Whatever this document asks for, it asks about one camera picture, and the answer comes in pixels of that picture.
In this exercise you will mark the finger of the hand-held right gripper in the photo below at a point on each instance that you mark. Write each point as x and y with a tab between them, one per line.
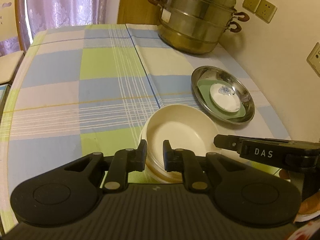
226	142

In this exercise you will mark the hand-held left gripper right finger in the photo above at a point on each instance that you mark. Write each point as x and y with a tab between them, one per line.
167	156

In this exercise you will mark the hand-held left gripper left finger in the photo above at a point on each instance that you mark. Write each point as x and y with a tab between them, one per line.
143	156

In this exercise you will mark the cream round container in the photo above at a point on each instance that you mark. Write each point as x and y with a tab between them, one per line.
182	132

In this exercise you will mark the small white floral dish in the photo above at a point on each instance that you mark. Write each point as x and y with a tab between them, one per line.
223	97

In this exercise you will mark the stainless steel plate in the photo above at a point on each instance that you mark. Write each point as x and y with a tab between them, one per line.
246	100

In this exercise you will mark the green rectangular plate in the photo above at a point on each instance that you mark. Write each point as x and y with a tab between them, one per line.
203	86

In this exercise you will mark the person's right hand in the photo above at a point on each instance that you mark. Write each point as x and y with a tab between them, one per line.
311	206

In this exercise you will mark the red and white cloth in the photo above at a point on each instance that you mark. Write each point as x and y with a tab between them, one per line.
307	231

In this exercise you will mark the checked tablecloth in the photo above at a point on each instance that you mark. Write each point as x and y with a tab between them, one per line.
75	92

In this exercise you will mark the stainless steel steamer pot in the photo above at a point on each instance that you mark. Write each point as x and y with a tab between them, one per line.
195	22

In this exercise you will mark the wooden door panel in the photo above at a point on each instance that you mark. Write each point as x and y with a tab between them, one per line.
135	2

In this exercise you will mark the blue patterned cloth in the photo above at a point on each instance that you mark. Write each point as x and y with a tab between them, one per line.
3	91

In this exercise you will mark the purple lace curtain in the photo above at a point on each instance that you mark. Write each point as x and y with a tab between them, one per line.
65	2

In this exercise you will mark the white wooden chair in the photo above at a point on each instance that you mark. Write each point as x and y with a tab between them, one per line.
10	30

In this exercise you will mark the wall socket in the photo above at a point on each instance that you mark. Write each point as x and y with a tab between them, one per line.
267	10
251	2
315	60

